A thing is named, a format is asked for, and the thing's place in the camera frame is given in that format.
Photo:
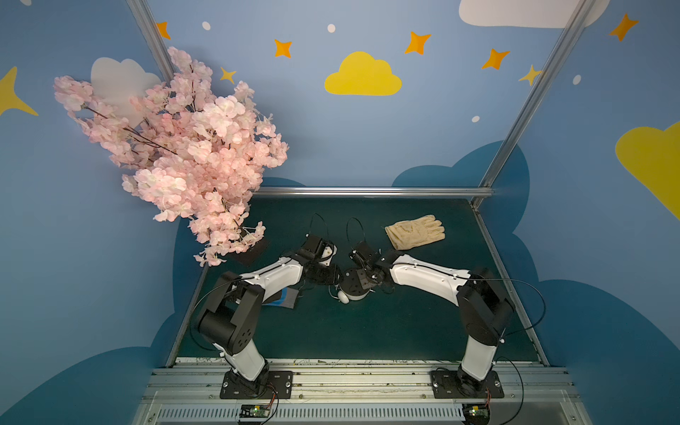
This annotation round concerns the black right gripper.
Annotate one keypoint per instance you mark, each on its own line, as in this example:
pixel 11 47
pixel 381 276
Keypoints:
pixel 350 279

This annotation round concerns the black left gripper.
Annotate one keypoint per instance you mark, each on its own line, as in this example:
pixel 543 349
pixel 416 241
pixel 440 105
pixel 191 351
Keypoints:
pixel 329 274

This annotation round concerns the white round alarm clock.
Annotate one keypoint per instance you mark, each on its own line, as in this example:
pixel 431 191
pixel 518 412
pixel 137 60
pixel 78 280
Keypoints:
pixel 354 286

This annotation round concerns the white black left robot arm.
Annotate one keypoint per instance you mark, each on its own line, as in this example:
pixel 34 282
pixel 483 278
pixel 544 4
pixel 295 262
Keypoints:
pixel 231 311

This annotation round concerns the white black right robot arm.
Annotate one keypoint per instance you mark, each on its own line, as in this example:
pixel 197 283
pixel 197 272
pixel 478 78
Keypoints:
pixel 484 303

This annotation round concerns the grey blue sock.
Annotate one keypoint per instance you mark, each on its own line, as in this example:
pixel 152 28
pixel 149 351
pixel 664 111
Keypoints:
pixel 286 298

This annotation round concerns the cream work glove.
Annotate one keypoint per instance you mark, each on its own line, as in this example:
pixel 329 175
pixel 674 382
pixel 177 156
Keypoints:
pixel 406 235

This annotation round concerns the left controller circuit board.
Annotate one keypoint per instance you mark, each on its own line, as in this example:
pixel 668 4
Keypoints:
pixel 253 413

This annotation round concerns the controller circuit board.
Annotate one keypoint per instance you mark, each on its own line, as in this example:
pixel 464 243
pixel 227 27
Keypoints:
pixel 253 413
pixel 476 414

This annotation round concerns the pink cherry blossom tree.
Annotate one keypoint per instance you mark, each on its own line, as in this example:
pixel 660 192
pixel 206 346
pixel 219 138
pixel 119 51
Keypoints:
pixel 193 155

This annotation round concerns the right controller circuit board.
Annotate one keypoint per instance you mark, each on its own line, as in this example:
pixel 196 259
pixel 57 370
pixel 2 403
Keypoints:
pixel 476 414

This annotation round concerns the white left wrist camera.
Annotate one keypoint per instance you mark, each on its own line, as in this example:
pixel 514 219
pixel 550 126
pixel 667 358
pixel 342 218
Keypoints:
pixel 329 251

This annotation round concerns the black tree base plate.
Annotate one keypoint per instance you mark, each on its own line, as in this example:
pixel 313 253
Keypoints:
pixel 252 254

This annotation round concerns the aluminium back rail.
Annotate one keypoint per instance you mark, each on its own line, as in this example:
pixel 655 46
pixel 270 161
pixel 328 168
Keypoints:
pixel 372 192

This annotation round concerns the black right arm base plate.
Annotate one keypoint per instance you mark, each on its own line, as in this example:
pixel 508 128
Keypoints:
pixel 451 384

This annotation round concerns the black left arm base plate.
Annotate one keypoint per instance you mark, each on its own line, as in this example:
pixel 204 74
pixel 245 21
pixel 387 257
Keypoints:
pixel 276 385

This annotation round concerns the aluminium front mounting rail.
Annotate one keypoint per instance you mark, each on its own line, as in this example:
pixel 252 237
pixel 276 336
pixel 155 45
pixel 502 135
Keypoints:
pixel 339 391

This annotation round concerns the aluminium corner post left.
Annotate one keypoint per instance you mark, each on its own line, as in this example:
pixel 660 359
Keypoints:
pixel 144 19

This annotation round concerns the aluminium corner post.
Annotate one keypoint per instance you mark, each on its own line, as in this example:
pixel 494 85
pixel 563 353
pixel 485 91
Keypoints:
pixel 553 65
pixel 144 19

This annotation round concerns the aluminium corner post right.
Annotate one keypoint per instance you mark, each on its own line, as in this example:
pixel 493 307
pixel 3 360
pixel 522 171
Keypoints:
pixel 553 65

